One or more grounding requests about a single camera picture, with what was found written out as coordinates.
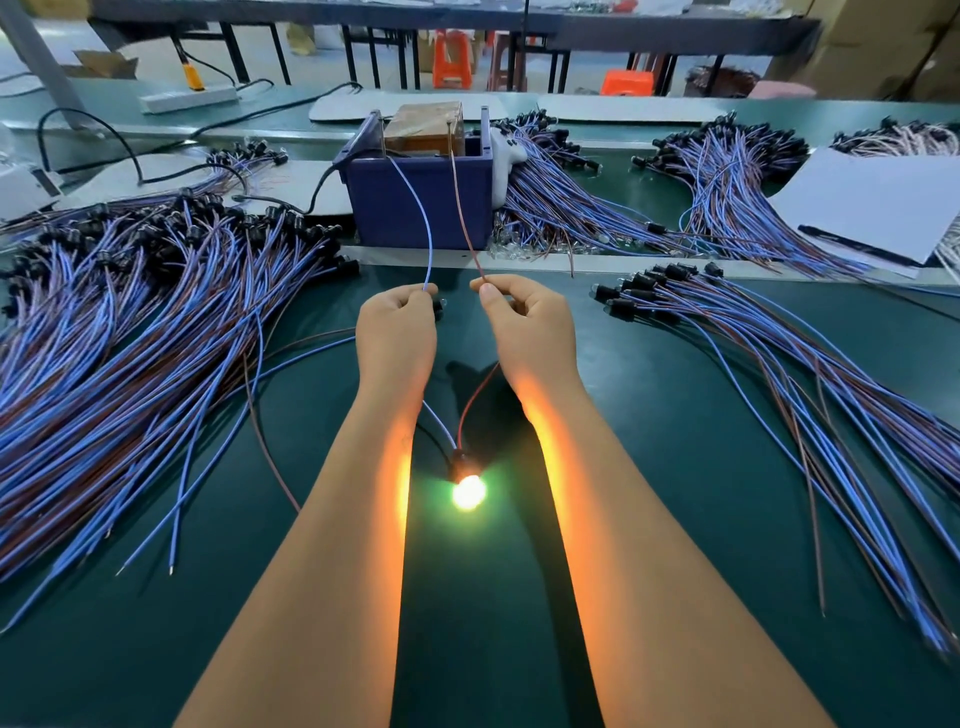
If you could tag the pink plastic stool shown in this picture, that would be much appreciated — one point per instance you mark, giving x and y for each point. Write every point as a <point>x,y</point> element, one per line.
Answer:
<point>782,90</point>

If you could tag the brown cardboard block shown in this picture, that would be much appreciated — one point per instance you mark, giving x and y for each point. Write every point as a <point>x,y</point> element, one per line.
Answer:
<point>425,129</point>

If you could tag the white power strip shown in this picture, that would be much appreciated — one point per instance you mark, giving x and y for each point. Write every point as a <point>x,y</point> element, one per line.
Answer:
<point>189,99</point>

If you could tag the white flat mat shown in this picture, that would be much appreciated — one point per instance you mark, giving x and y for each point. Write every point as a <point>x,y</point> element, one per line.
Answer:
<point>633,108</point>
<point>293,188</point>
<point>420,105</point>

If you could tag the grey metal pole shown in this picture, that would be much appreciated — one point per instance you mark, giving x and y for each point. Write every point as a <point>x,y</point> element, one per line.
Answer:
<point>38,57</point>

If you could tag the thin black stand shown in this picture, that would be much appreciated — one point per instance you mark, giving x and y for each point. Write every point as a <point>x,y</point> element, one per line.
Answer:
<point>524,38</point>

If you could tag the white paper sheet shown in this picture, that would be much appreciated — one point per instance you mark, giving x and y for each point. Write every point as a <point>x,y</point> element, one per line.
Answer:
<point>878,206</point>

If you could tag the orange plug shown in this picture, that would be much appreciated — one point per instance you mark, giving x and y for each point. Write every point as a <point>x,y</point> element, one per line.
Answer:
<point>192,75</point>

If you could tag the person's left hand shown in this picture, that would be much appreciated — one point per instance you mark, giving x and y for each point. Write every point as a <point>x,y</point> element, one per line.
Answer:
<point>398,345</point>

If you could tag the orange plastic stool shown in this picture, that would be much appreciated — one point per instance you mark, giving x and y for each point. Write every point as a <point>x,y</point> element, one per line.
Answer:
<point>627,81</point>
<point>452,60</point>

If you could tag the open cardboard box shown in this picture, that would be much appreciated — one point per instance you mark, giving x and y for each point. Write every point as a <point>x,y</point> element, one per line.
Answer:
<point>102,66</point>

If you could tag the blue plastic tester box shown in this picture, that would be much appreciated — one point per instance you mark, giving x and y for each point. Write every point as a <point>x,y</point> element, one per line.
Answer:
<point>393,203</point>

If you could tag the white plastic device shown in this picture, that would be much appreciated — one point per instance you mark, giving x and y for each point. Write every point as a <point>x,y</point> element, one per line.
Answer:
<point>27,192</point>

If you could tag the black pen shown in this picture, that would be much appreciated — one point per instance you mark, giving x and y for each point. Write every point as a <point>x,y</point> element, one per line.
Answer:
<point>863,246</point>

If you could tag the stack of large cardboard boxes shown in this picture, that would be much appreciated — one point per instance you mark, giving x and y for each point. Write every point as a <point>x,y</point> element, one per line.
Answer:
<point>888,45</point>

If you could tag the person's left forearm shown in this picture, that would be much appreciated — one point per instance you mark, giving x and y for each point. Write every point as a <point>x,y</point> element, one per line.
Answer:
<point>308,585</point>

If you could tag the person's right hand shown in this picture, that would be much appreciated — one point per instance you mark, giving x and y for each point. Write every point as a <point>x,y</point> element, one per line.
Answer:
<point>533,338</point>

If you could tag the long grey workbench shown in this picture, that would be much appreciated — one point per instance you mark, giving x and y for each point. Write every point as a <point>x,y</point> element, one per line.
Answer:
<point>450,27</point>

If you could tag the person's right forearm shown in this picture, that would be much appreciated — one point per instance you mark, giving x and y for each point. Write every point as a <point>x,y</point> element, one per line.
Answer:
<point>675,578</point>

